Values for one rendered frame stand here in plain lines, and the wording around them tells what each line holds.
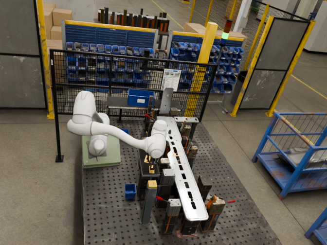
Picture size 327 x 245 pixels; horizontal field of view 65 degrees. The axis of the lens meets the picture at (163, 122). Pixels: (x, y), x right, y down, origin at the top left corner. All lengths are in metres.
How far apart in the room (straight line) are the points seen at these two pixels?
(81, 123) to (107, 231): 0.89
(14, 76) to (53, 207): 2.06
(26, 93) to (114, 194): 2.57
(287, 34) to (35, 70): 4.23
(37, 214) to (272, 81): 4.62
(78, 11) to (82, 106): 7.11
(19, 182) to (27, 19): 2.09
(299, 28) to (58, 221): 4.83
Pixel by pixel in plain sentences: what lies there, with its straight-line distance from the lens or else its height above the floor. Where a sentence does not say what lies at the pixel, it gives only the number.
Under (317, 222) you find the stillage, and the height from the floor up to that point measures 0.29.
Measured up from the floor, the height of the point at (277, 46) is 1.50.
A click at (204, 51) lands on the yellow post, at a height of 1.68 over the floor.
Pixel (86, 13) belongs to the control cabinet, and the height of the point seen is 0.60.
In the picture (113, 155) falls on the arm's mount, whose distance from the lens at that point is 2.66.
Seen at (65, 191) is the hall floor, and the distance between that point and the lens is 3.41.
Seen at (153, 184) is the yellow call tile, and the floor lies 1.16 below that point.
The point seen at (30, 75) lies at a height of 0.75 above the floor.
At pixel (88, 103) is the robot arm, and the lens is 1.90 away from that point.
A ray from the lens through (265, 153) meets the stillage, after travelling 4.46.
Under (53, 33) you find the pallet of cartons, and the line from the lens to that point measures 6.42.
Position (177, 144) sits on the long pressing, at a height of 1.00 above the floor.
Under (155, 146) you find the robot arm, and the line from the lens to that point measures 1.61.
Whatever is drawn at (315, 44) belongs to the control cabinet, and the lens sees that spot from 13.08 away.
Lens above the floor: 2.58
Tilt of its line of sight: 33 degrees down
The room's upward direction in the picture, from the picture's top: 12 degrees clockwise
